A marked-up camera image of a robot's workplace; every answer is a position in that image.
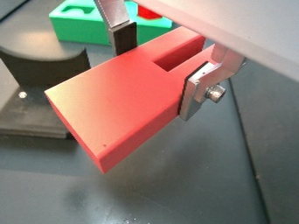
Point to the red slotted double-square block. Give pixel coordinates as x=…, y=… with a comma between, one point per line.
x=115, y=105

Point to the black curved stand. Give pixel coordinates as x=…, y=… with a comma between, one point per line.
x=25, y=112

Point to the green peg board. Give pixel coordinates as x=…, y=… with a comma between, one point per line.
x=77, y=23

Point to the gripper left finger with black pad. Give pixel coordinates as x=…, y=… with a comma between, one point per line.
x=120, y=27

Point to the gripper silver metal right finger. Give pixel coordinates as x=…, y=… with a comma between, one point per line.
x=202, y=84

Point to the red cylinder peg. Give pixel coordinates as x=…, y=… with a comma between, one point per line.
x=147, y=14

